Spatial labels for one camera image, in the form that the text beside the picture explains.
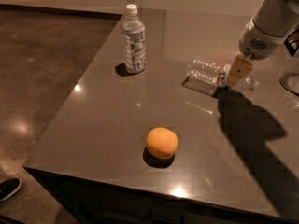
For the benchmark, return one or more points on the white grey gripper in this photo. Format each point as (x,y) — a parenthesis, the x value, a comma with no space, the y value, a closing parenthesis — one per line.
(256,45)

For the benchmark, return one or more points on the clear water bottle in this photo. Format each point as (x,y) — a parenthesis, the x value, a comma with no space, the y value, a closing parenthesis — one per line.
(206,77)

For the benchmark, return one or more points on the upright labelled water bottle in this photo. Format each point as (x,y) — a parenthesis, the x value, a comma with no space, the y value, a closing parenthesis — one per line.
(133,35)

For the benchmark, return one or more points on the clear glass container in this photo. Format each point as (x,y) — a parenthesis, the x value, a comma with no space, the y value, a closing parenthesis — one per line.
(289,79)

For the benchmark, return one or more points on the orange fruit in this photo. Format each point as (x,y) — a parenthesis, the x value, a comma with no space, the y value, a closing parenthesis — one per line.
(161,143)

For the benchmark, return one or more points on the dark counter cabinet base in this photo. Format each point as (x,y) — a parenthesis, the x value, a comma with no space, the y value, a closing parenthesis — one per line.
(92,202)

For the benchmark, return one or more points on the black shoe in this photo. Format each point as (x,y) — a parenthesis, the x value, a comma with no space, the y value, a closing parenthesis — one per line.
(9,188)

